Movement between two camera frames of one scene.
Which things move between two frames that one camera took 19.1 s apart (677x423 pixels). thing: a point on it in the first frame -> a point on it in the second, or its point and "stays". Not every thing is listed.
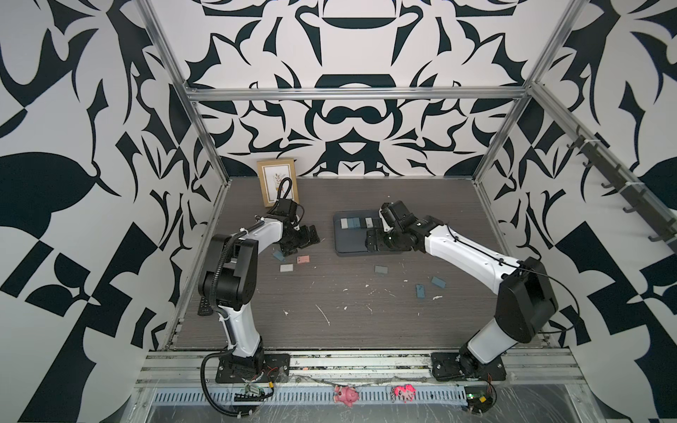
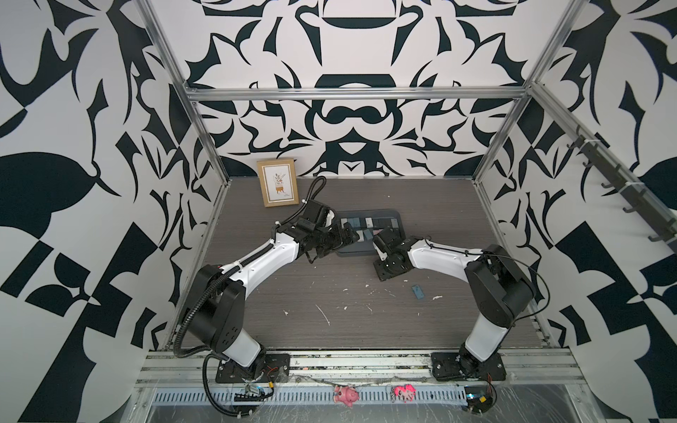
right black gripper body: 384,239 -> 383,267
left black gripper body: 300,240 -> 330,240
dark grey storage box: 352,241 stays
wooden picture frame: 279,181 stays
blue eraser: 420,293 stays
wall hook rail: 666,229 stays
